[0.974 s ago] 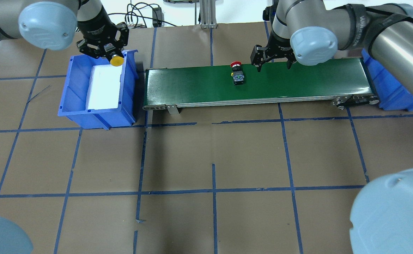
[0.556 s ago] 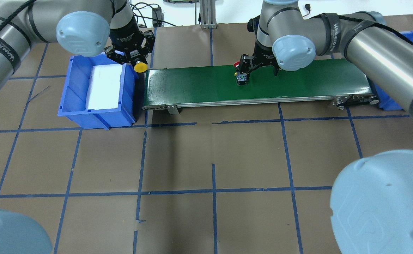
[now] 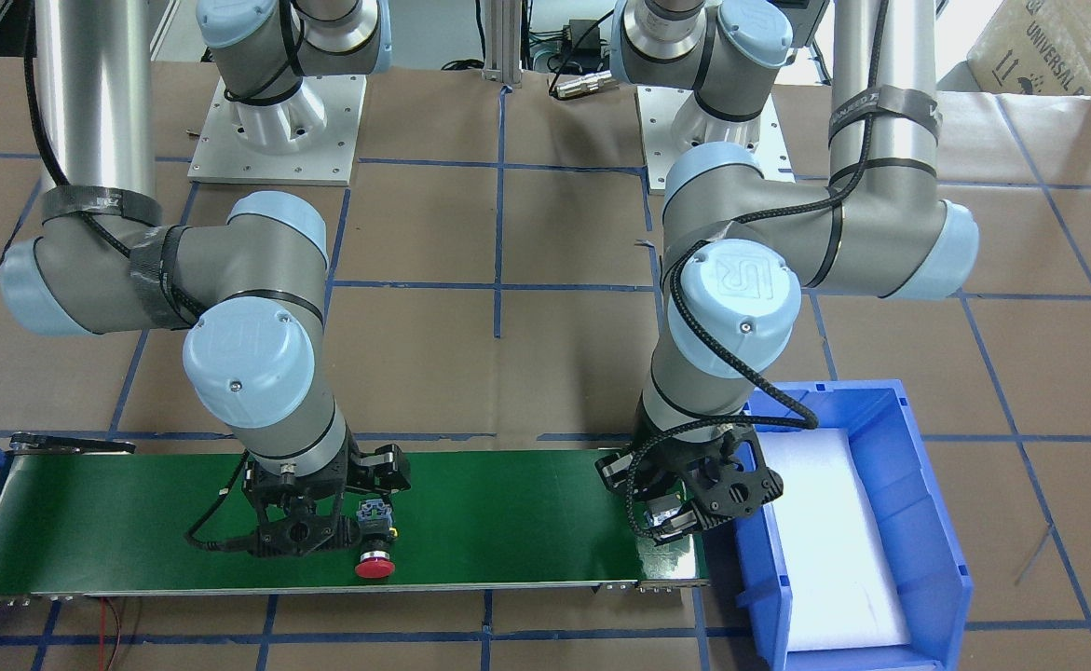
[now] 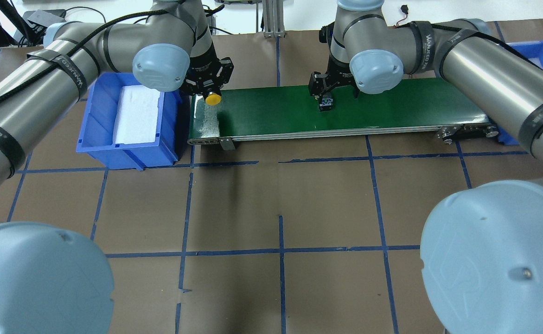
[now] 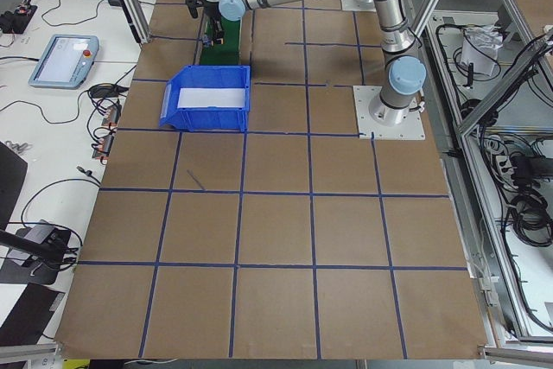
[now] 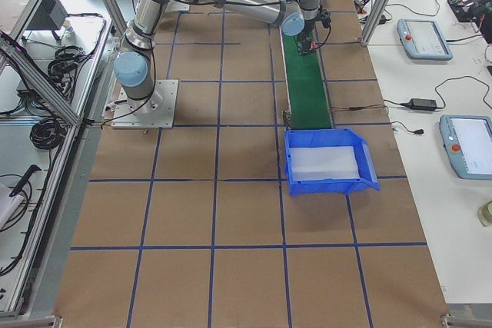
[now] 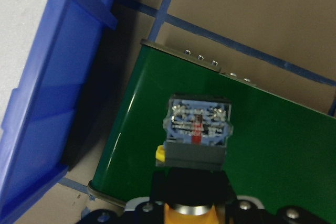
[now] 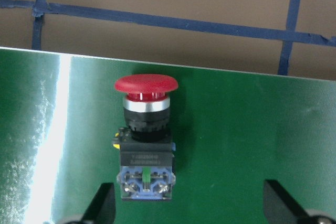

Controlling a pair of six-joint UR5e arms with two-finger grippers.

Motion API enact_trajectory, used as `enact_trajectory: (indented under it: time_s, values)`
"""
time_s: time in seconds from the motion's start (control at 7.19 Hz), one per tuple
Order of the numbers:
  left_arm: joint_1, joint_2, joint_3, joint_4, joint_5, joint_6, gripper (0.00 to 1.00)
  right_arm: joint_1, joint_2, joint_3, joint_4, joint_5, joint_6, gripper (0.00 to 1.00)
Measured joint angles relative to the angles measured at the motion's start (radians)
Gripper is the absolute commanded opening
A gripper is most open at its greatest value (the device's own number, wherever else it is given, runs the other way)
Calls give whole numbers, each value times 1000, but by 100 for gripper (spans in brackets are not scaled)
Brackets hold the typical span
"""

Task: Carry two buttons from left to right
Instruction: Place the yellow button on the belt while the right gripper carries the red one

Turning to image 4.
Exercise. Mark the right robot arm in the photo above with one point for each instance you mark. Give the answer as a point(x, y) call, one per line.
point(481, 248)

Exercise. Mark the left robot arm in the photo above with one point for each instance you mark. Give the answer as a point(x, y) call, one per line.
point(56, 281)

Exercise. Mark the left blue plastic bin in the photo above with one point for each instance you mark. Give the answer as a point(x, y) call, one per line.
point(97, 128)

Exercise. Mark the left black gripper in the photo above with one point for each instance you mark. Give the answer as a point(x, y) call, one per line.
point(205, 69)

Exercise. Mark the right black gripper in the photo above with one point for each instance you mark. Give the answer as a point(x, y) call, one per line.
point(340, 75)

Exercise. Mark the aluminium frame post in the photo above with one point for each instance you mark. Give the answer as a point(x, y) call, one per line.
point(273, 18)

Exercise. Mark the red mushroom push button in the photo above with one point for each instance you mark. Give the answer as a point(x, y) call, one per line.
point(327, 103)

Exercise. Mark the yellow mushroom push button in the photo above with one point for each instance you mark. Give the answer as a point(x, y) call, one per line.
point(212, 99)

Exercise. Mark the green conveyor belt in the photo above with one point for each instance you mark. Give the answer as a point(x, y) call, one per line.
point(280, 113)

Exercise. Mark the white foam pad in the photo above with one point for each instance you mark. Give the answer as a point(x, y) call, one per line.
point(137, 115)

